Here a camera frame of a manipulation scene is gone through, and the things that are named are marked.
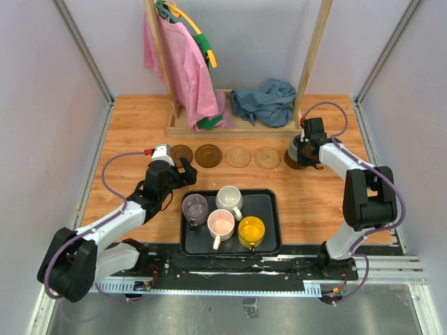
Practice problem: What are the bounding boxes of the grey ceramic mug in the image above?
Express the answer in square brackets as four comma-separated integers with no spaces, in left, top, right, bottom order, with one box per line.
[287,136,300,165]

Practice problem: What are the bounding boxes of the brown wooden coaster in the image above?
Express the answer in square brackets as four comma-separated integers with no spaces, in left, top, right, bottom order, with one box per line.
[194,144,222,168]
[170,144,193,168]
[284,150,307,170]

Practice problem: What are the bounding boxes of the purple glass cup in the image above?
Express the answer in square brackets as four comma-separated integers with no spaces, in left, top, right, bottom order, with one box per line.
[182,193,209,230]

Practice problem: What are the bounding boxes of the white ceramic mug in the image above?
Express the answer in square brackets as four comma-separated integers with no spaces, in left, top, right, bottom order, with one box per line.
[215,186,243,221]

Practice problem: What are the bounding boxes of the woven rattan coaster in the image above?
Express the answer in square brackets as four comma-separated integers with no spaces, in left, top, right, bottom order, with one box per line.
[226,147,251,168]
[254,147,281,170]

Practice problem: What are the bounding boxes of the pink ceramic mug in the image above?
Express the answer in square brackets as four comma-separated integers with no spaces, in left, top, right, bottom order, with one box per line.
[207,209,235,251]

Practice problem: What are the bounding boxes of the yellow glass cup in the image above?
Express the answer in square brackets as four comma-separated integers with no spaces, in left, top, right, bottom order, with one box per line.
[237,216,265,253]

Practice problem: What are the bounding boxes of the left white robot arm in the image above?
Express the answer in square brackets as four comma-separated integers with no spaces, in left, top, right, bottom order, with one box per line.
[37,157,198,303]

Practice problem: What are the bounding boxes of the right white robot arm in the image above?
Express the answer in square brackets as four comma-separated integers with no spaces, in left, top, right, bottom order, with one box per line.
[294,117,397,279]

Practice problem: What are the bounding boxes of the blue crumpled cloth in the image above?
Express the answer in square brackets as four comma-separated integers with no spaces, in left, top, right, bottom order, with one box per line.
[230,78,296,128]

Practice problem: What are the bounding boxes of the wooden clothes rack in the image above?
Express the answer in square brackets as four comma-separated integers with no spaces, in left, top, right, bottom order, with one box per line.
[144,1,332,138]

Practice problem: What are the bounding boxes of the black plastic tray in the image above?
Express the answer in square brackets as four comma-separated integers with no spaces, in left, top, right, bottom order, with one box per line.
[179,188,281,257]

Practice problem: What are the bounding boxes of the pink shirt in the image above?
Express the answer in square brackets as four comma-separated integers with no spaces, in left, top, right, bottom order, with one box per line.
[159,18,235,131]

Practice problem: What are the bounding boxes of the green clothes hanger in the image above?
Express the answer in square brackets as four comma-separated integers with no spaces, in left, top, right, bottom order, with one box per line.
[154,1,218,68]

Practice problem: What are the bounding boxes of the yellow clothes hanger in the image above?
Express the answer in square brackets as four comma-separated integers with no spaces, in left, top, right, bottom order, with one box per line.
[163,1,218,68]

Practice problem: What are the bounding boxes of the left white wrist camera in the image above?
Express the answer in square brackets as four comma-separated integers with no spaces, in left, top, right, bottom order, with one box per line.
[151,143,175,166]

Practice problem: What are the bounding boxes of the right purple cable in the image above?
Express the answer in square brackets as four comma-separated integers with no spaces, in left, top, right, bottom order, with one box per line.
[299,100,408,306]

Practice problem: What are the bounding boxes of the purple cable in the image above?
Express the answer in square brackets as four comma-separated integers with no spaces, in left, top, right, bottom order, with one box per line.
[299,100,408,306]
[43,149,154,324]

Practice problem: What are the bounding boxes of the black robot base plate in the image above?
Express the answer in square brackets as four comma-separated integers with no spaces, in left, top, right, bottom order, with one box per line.
[68,240,360,292]

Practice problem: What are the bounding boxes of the aluminium frame rail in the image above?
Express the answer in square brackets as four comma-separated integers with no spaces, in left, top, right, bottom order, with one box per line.
[45,249,429,297]

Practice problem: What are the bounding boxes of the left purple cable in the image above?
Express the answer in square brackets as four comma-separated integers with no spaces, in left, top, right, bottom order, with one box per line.
[43,149,154,324]

